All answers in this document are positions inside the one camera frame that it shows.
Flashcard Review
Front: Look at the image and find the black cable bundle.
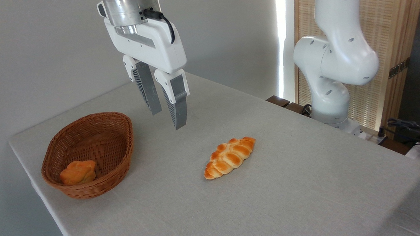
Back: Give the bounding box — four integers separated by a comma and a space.
377, 115, 420, 147

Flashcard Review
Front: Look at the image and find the wooden slat folding screen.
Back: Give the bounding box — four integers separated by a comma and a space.
291, 0, 420, 136

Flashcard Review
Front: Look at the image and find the long braided bread loaf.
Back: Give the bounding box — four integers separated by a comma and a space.
203, 136, 258, 180

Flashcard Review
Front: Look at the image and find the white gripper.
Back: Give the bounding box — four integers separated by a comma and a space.
104, 15, 192, 134

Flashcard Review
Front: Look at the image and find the beige linen tablecloth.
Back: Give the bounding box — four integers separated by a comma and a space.
6, 62, 420, 236

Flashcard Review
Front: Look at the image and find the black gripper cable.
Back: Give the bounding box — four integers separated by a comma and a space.
143, 7, 176, 45

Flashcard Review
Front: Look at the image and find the small round bread roll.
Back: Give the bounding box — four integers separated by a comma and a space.
59, 159, 98, 186

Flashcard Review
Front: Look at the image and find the brown wicker basket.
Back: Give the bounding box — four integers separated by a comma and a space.
39, 111, 136, 201

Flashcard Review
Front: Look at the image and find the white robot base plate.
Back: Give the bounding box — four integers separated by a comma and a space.
333, 120, 379, 142

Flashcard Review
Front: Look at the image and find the dark brown wooden furniture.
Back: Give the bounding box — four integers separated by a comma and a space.
266, 94, 311, 119

